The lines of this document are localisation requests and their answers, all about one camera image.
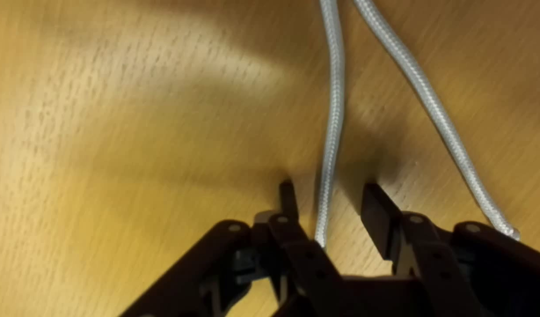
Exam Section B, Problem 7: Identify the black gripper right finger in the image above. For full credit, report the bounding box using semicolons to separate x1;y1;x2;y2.
361;182;483;317

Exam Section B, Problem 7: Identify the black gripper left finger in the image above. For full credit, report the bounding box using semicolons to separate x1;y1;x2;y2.
256;179;340;317

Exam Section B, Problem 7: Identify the white rope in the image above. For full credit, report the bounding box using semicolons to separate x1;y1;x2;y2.
312;0;523;249

